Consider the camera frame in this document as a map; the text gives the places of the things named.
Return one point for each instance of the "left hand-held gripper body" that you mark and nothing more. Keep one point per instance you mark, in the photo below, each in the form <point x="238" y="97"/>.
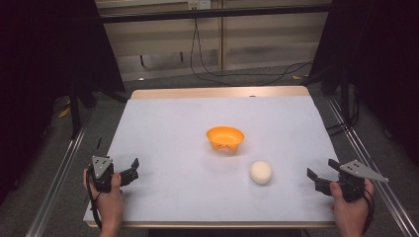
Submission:
<point x="100" y="174"/>

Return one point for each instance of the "white wall socket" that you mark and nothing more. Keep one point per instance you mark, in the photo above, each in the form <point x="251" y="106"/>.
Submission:
<point x="199" y="4"/>

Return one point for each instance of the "metal floor rail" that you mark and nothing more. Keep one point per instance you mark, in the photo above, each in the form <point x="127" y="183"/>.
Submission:
<point x="369" y="154"/>
<point x="56" y="184"/>

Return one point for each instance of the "black metal stand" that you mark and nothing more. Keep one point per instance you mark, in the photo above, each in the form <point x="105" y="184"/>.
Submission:
<point x="345" y="98"/>
<point x="75" y="112"/>

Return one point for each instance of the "black curtain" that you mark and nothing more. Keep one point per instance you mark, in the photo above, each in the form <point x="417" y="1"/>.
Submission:
<point x="378" y="65"/>
<point x="49" y="59"/>

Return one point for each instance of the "wooden table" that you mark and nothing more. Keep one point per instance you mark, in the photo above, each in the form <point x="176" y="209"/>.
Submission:
<point x="217" y="92"/>

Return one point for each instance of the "black horizontal bar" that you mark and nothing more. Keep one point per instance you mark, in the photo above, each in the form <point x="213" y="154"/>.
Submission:
<point x="214" y="14"/>

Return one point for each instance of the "cream white round ball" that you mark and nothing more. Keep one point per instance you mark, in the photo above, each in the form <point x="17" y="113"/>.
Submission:
<point x="260" y="172"/>

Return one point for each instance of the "person's left hand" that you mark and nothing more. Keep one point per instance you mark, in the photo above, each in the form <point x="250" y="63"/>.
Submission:
<point x="110" y="204"/>

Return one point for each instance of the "person's right hand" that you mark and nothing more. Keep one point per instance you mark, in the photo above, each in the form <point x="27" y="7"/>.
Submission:
<point x="351" y="214"/>

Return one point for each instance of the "white table mat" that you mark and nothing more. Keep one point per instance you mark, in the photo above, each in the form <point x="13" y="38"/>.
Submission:
<point x="184" y="158"/>

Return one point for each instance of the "orange plastic bowl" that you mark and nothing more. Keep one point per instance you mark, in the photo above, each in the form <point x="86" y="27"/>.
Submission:
<point x="225" y="138"/>

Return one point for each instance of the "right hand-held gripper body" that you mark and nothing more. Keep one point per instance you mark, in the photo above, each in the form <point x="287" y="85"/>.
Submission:
<point x="354" y="181"/>

